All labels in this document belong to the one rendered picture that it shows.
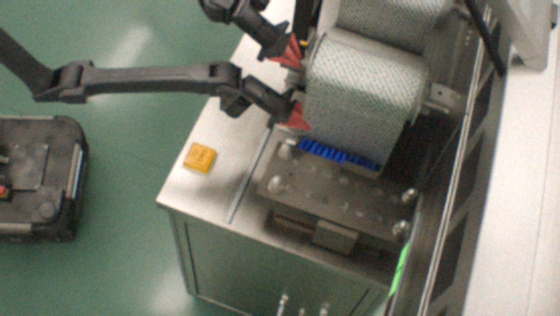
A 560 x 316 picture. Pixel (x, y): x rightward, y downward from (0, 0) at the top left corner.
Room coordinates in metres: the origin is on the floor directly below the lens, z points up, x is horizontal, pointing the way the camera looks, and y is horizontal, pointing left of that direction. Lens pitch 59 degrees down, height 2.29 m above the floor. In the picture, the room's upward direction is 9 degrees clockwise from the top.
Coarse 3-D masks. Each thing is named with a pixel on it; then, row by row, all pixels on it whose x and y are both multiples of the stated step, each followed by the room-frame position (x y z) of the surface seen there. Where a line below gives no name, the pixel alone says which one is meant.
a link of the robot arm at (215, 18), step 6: (198, 0) 0.93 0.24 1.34; (204, 0) 0.90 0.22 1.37; (204, 6) 0.92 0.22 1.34; (210, 6) 0.89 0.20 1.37; (216, 6) 0.89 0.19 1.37; (204, 12) 0.92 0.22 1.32; (210, 12) 0.90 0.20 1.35; (216, 12) 0.89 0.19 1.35; (222, 12) 0.90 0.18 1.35; (210, 18) 0.90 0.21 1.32; (216, 18) 0.90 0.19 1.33; (222, 18) 0.90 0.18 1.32
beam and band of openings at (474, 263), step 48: (480, 48) 0.83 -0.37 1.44; (480, 96) 0.68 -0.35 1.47; (528, 96) 0.54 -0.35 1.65; (480, 144) 0.53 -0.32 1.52; (528, 144) 0.46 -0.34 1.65; (480, 192) 0.39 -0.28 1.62; (528, 192) 0.38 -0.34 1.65; (480, 240) 0.30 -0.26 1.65; (528, 240) 0.31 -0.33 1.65; (432, 288) 0.30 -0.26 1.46; (480, 288) 0.24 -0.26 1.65; (528, 288) 0.24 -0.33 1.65
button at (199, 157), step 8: (192, 144) 0.80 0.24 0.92; (200, 144) 0.80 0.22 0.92; (192, 152) 0.78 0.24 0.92; (200, 152) 0.78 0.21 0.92; (208, 152) 0.78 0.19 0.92; (216, 152) 0.80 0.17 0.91; (184, 160) 0.75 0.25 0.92; (192, 160) 0.75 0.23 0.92; (200, 160) 0.76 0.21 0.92; (208, 160) 0.76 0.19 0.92; (192, 168) 0.74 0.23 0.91; (200, 168) 0.73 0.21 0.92; (208, 168) 0.75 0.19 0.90
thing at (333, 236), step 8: (320, 224) 0.58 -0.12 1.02; (328, 224) 0.58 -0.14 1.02; (336, 224) 0.59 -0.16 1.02; (320, 232) 0.57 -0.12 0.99; (328, 232) 0.57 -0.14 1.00; (336, 232) 0.57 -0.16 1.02; (344, 232) 0.57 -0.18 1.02; (352, 232) 0.57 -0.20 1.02; (312, 240) 0.58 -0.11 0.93; (320, 240) 0.57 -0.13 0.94; (328, 240) 0.57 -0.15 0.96; (336, 240) 0.57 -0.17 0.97; (344, 240) 0.56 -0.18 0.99; (352, 240) 0.56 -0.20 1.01; (336, 248) 0.56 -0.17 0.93; (344, 248) 0.56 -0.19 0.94
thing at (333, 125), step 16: (304, 112) 0.81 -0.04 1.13; (320, 112) 0.81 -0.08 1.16; (336, 112) 0.80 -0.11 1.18; (352, 112) 0.79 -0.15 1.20; (320, 128) 0.80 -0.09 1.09; (336, 128) 0.80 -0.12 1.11; (352, 128) 0.79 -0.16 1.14; (368, 128) 0.78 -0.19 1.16; (384, 128) 0.77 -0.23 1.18; (400, 128) 0.77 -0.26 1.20; (320, 144) 0.80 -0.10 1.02; (336, 144) 0.79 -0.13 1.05; (352, 144) 0.79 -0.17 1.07; (368, 144) 0.78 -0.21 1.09; (384, 144) 0.77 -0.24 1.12; (368, 160) 0.77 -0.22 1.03; (384, 160) 0.77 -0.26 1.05
